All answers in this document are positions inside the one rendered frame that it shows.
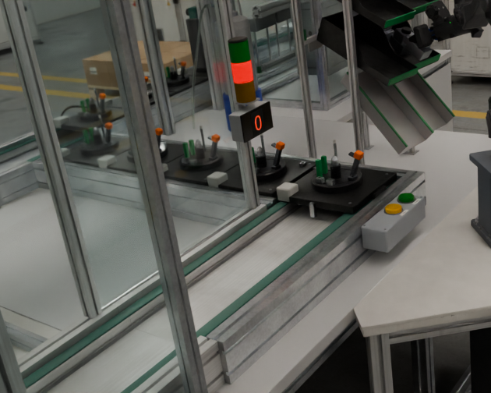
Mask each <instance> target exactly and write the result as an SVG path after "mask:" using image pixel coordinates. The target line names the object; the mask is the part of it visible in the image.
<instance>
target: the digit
mask: <svg viewBox="0 0 491 393"><path fill-rule="evenodd" d="M250 114H251V119H252V125H253V135H254V136H255V135H257V134H258V133H261V132H263V131H264V130H265V127H264V120H263V110H262V108H260V109H258V110H256V111H254V112H252V113H250Z"/></svg>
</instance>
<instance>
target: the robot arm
mask: <svg viewBox="0 0 491 393"><path fill-rule="evenodd" d="M425 13H426V15H427V16H428V17H429V19H431V20H432V21H433V23H431V25H432V26H431V27H430V28H428V25H426V24H422V25H419V26H416V27H414V28H413V30H414V35H412V36H411V37H410V38H409V41H410V42H413V43H416V44H417V45H418V48H425V47H428V46H430V45H431V44H432V42H433V40H434V39H435V40H437V41H438V42H439V41H443V40H446V39H449V38H453V37H457V36H460V35H463V34H468V33H471V36H472V37H481V36H482V32H483V31H484V30H483V29H482V27H486V26H487V25H488V23H489V24H490V26H491V0H454V14H453V15H450V12H449V10H448V9H447V7H446V6H445V5H444V3H443V2H442V1H436V2H433V3H432V4H431V5H428V6H426V11H425ZM431 35H432V36H431ZM488 102H489V110H488V111H487V115H486V124H487V128H488V137H489V138H491V97H489V100H488Z"/></svg>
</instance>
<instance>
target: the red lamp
mask: <svg viewBox="0 0 491 393"><path fill-rule="evenodd" d="M231 70H232V75H233V80H234V83H248V82H250V81H252V80H253V69H252V63H251V60H249V61H248V62H243V63H231Z"/></svg>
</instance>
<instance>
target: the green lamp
mask: <svg viewBox="0 0 491 393"><path fill-rule="evenodd" d="M228 50H229V55H230V60H231V63H243V62H248V61H249V60H250V59H251V58H250V52H249V42H248V39H247V40H246V41H243V42H239V43H228Z"/></svg>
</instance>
